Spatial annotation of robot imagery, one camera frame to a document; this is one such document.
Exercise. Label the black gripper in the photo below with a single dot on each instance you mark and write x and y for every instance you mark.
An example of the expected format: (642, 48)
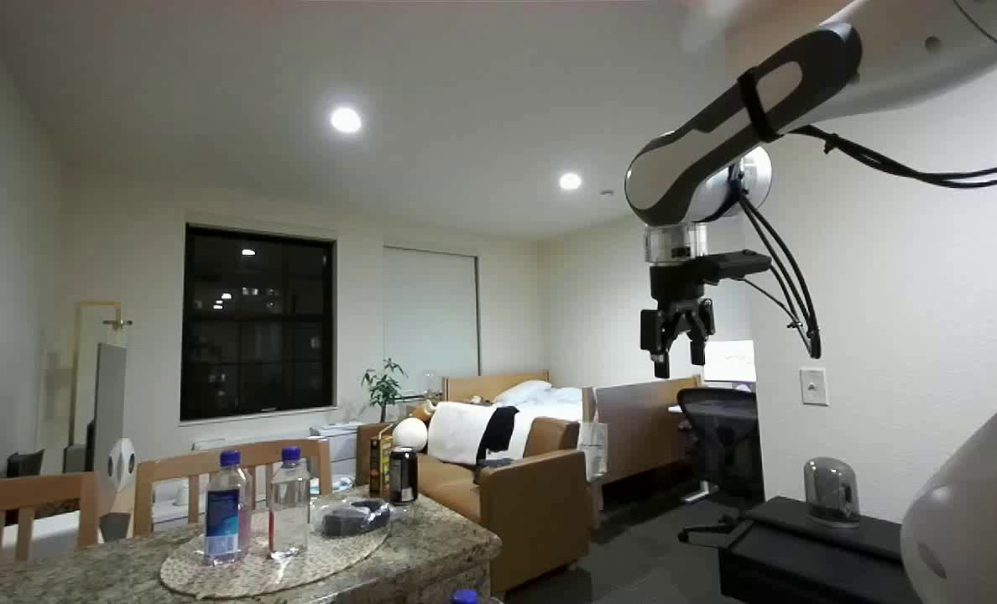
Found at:
(679, 317)

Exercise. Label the large round ceiling light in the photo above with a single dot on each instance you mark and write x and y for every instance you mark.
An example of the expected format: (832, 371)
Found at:
(348, 120)

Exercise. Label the small white round gadget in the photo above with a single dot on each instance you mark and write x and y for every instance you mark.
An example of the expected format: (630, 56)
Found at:
(120, 459)

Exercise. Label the green potted plant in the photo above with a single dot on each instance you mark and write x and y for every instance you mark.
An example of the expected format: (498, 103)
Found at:
(385, 386)

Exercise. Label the white bedding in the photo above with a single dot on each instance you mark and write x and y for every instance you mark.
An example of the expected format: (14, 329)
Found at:
(540, 402)

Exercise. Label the plastic water bottle blue cap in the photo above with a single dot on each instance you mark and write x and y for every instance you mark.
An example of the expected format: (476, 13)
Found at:
(464, 598)
(288, 503)
(226, 509)

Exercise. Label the dark jar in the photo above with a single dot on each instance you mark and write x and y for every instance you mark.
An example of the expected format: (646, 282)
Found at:
(405, 477)

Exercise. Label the white roller blind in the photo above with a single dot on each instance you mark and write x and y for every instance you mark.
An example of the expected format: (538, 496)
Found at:
(432, 324)

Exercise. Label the black office chair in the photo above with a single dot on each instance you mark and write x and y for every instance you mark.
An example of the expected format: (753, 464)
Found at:
(727, 441)

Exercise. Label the white wall switch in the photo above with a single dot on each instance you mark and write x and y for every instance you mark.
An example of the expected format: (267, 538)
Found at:
(812, 386)

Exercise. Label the silver metal canister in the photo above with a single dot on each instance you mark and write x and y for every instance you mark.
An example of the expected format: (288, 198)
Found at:
(831, 489)

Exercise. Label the small round ceiling light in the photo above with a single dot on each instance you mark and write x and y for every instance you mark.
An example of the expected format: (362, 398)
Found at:
(567, 180)

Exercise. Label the dark night window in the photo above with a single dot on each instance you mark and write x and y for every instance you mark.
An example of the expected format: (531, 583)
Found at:
(257, 358)

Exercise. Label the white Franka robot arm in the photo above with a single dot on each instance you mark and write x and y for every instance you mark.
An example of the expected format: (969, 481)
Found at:
(809, 69)

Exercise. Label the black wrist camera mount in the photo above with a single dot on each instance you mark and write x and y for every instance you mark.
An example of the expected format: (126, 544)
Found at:
(718, 270)

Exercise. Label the black garment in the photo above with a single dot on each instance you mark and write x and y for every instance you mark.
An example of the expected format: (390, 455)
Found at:
(498, 432)

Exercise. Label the flat screen television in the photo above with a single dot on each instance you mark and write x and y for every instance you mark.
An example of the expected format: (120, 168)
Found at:
(108, 403)

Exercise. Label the black box case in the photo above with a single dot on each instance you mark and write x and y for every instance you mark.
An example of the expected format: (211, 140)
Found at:
(809, 555)

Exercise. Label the dark crumpled bag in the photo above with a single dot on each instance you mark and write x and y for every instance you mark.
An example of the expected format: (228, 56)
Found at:
(358, 513)

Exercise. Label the bright computer screen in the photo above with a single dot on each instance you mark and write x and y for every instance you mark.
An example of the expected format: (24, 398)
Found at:
(730, 360)

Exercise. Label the wooden dining chair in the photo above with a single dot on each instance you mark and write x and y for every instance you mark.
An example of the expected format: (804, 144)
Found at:
(182, 460)
(29, 490)

